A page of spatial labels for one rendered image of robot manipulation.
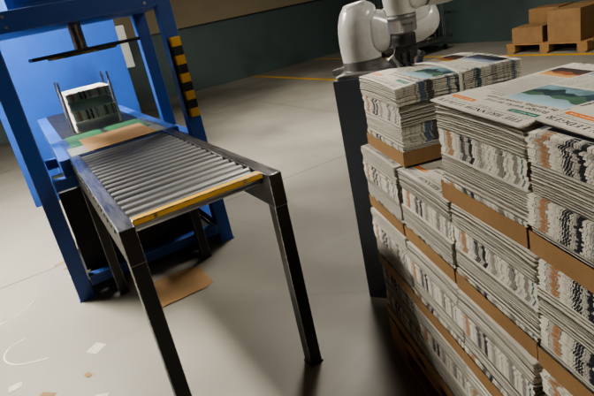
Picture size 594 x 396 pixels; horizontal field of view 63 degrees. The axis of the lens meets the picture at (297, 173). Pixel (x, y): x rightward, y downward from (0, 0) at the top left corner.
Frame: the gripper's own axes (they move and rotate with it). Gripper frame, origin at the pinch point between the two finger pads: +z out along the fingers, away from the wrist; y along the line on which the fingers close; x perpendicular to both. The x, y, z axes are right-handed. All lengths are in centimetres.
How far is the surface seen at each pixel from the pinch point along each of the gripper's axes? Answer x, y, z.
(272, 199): 4, -52, 25
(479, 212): -69, -19, 9
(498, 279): -73, -18, 22
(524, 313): -82, -19, 25
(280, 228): 3, -52, 36
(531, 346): -84, -19, 31
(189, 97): 134, -73, 5
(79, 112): 192, -146, 7
